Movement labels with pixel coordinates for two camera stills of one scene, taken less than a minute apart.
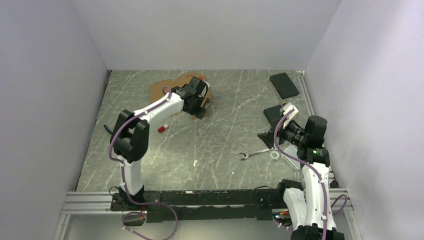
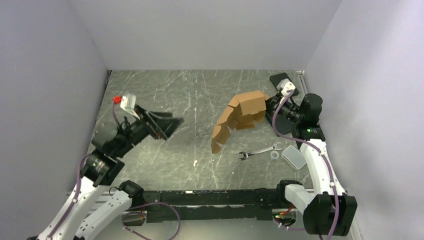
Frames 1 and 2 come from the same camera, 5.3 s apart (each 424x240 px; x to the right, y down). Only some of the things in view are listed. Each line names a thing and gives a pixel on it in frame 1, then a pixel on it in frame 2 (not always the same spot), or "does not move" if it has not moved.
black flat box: x=284 y=85 does not move
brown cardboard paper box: x=157 y=89 to x=242 y=112
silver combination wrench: x=247 y=155 does not move
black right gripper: x=268 y=137 to x=270 y=104
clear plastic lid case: x=294 y=163 does not move
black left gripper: x=199 y=111 to x=158 y=127
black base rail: x=204 y=206 does not move
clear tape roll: x=277 y=153 does not move
